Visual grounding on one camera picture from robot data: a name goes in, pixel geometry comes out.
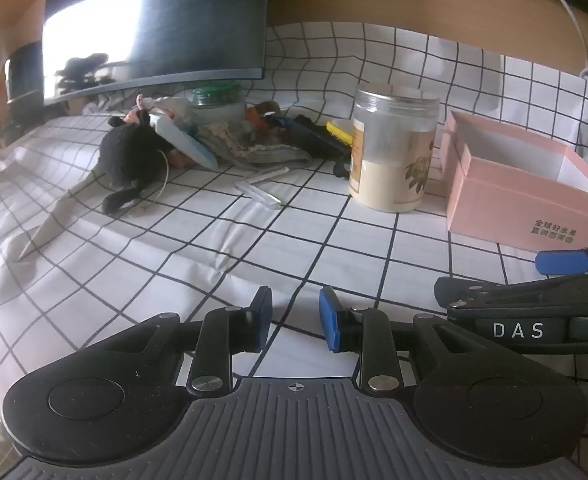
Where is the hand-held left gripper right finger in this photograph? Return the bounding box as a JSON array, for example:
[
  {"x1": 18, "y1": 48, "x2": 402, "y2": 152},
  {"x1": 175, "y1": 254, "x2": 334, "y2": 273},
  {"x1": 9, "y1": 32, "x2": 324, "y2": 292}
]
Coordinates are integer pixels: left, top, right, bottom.
[{"x1": 319, "y1": 286, "x2": 506, "y2": 395}]

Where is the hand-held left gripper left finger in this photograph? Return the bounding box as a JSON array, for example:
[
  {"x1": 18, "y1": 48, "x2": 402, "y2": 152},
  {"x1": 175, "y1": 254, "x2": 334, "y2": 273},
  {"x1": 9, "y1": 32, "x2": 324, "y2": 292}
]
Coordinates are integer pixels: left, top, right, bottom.
[{"x1": 93, "y1": 286, "x2": 273, "y2": 397}]

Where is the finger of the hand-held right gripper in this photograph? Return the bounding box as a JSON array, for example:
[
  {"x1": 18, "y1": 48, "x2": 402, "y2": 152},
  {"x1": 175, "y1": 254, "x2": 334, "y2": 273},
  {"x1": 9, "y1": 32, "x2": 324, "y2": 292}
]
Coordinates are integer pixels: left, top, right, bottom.
[
  {"x1": 534, "y1": 244, "x2": 588, "y2": 277},
  {"x1": 434, "y1": 271, "x2": 588, "y2": 314}
]

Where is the pink cardboard box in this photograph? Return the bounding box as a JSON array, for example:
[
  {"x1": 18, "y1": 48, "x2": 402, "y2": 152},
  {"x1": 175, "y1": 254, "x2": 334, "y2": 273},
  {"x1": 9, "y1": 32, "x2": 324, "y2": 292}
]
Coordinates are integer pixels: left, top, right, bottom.
[{"x1": 441, "y1": 110, "x2": 588, "y2": 254}]

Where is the black sock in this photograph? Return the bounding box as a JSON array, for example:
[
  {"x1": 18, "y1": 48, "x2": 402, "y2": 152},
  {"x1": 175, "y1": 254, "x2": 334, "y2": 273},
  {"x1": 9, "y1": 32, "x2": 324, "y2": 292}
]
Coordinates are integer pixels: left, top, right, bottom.
[{"x1": 273, "y1": 115, "x2": 351, "y2": 179}]

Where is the white checkered tablecloth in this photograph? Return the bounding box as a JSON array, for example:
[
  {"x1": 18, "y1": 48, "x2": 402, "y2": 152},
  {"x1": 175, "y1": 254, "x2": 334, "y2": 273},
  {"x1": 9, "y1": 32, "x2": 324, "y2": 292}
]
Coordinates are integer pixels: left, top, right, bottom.
[{"x1": 0, "y1": 22, "x2": 588, "y2": 411}]

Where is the clear plastic strip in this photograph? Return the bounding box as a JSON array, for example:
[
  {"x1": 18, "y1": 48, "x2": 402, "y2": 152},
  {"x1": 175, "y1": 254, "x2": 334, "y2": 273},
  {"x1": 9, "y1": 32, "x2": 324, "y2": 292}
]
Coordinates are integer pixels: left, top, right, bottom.
[
  {"x1": 236, "y1": 182, "x2": 285, "y2": 209},
  {"x1": 246, "y1": 166, "x2": 293, "y2": 184}
]

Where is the large clear powder jar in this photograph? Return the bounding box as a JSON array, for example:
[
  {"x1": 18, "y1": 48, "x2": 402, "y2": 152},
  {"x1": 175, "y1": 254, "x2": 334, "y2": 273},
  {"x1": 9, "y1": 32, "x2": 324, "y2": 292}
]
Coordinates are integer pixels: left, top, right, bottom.
[{"x1": 348, "y1": 82, "x2": 441, "y2": 214}]

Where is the grey lace trimmed cloth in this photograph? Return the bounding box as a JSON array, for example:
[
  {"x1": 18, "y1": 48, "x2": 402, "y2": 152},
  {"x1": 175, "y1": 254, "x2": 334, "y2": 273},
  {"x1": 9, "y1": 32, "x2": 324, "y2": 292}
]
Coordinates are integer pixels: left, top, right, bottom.
[{"x1": 198, "y1": 122, "x2": 316, "y2": 171}]

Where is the blue face mask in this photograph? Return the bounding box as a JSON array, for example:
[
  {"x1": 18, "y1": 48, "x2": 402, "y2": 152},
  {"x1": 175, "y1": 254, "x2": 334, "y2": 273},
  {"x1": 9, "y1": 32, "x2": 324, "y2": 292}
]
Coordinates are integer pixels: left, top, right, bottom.
[{"x1": 153, "y1": 115, "x2": 220, "y2": 171}]

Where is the black plush toy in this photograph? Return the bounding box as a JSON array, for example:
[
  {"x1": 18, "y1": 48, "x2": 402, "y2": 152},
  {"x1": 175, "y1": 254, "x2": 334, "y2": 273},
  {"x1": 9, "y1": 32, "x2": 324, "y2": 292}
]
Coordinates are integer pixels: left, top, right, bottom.
[{"x1": 98, "y1": 110, "x2": 176, "y2": 216}]

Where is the green lid glass jar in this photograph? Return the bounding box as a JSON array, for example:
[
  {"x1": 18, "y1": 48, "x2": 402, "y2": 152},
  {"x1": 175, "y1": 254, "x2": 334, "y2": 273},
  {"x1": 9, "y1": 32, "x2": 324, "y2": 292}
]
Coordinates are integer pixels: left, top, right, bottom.
[{"x1": 190, "y1": 85, "x2": 248, "y2": 134}]

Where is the beige pointed cloth strip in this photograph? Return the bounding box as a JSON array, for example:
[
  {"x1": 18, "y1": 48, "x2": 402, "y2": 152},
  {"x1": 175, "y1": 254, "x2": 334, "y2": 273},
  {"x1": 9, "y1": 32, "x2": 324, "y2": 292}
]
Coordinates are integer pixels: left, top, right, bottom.
[{"x1": 18, "y1": 172, "x2": 101, "y2": 262}]

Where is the pink and white cloth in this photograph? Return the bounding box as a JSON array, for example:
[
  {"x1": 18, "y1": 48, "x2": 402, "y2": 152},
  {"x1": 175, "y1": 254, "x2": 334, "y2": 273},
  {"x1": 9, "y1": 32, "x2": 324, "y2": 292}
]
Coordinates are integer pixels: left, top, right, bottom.
[{"x1": 124, "y1": 93, "x2": 196, "y2": 122}]

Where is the dark computer monitor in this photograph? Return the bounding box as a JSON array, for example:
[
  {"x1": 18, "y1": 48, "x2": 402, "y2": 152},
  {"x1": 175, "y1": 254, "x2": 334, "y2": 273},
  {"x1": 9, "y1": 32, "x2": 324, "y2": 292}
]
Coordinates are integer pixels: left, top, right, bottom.
[{"x1": 41, "y1": 0, "x2": 270, "y2": 107}]

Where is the dark rectangular object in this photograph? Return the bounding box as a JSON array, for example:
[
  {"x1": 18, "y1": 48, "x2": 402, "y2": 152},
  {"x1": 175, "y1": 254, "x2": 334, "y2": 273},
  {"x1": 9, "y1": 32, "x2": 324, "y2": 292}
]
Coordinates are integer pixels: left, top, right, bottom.
[{"x1": 4, "y1": 42, "x2": 46, "y2": 127}]

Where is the white power cable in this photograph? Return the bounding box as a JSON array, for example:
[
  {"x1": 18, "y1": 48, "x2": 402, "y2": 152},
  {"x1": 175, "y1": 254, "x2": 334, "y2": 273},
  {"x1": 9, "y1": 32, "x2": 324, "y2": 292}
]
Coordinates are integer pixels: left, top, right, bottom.
[{"x1": 526, "y1": 0, "x2": 588, "y2": 83}]

